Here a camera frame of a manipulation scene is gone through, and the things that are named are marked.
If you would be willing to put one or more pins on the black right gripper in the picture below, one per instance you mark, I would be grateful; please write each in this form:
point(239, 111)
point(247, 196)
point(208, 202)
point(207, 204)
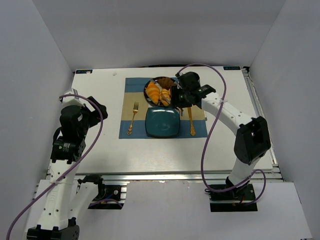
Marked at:
point(179, 97)

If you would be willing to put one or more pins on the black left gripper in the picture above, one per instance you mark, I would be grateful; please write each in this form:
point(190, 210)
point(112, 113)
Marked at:
point(99, 113)

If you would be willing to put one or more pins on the small orange croissant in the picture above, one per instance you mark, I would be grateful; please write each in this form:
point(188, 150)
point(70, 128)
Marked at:
point(165, 97)

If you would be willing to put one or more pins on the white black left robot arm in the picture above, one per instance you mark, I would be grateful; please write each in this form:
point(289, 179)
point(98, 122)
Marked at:
point(62, 213)

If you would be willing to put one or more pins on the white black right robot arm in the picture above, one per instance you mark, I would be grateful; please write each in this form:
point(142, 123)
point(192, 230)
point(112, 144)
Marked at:
point(252, 139)

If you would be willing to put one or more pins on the brown chocolate bread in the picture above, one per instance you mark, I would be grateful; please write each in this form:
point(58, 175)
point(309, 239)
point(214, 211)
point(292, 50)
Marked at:
point(166, 82)

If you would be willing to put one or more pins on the blue beige striped placemat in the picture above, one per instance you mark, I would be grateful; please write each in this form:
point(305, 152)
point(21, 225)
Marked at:
point(134, 92)

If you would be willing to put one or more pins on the large orange croissant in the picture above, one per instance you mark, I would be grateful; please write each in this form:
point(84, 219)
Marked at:
point(153, 92)

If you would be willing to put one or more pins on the round dark patterned plate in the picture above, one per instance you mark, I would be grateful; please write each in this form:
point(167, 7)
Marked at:
point(154, 80)

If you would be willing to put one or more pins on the gold knife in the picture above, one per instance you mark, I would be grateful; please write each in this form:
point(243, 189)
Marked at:
point(192, 129)

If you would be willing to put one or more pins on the square teal plate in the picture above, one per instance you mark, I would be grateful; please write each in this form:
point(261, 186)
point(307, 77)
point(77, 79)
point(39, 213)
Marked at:
point(162, 122)

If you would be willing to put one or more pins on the blue label right corner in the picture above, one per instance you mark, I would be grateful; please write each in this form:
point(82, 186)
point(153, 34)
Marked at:
point(231, 68)

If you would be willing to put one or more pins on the blue label corner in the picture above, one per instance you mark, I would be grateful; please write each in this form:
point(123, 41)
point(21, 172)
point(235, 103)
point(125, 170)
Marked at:
point(83, 71)
point(231, 68)

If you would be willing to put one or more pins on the blue label left corner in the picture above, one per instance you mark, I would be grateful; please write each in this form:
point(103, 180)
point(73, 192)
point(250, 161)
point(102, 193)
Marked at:
point(83, 71)

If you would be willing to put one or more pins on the gold fork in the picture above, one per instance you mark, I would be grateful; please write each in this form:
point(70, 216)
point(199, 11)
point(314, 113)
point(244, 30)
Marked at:
point(134, 111)

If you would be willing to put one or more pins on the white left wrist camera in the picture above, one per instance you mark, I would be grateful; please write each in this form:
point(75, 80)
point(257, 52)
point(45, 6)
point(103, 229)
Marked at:
point(71, 100)

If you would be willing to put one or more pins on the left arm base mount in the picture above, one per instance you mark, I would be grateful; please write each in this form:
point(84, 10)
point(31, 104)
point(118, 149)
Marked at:
point(109, 195)

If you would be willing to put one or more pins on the aluminium table frame rail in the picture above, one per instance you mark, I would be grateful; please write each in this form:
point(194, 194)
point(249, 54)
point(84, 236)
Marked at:
point(274, 174)

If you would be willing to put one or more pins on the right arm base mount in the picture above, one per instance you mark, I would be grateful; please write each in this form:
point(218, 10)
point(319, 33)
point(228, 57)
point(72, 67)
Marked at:
point(236, 200)

